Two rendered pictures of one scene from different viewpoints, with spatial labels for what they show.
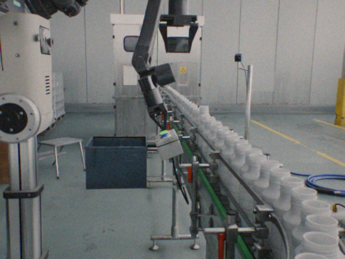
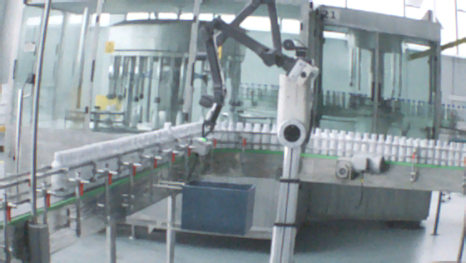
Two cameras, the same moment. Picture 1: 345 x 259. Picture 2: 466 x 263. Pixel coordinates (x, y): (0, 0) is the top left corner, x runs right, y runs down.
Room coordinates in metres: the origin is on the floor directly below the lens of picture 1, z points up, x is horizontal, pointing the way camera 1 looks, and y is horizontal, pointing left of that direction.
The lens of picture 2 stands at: (7.21, 1.44, 1.48)
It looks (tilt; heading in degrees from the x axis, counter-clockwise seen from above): 3 degrees down; 192
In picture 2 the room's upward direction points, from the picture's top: 4 degrees clockwise
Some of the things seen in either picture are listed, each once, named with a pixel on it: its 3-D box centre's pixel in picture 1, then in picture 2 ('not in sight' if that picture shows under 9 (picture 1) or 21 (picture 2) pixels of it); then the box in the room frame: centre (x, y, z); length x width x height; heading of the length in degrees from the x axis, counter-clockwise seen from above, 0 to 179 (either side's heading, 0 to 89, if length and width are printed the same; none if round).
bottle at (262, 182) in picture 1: (268, 201); not in sight; (0.79, -0.20, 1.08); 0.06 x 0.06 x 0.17
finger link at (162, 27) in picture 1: (171, 35); not in sight; (1.15, 0.01, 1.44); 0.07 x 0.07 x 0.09; 5
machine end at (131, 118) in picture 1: (155, 83); not in sight; (6.99, 0.30, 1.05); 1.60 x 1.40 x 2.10; 5
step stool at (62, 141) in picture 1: (55, 155); not in sight; (5.00, 1.49, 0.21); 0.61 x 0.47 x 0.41; 58
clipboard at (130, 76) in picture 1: (130, 74); not in sight; (6.19, 0.66, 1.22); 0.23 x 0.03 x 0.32; 95
